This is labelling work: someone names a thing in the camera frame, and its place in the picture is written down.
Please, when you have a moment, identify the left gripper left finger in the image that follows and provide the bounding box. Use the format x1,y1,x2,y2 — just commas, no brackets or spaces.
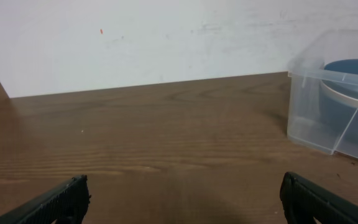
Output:
0,175,91,224

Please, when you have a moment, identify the clear plastic storage container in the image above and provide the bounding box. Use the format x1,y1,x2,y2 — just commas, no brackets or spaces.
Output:
287,30,358,159

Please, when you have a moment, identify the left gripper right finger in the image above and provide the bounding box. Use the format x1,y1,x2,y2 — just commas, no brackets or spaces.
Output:
280,172,358,224

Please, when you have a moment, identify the dark blue bowl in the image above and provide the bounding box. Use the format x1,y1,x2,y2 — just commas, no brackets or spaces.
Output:
319,88,358,144
323,59,358,98

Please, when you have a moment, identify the beige bowl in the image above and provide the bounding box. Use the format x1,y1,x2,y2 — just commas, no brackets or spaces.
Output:
320,81,358,108

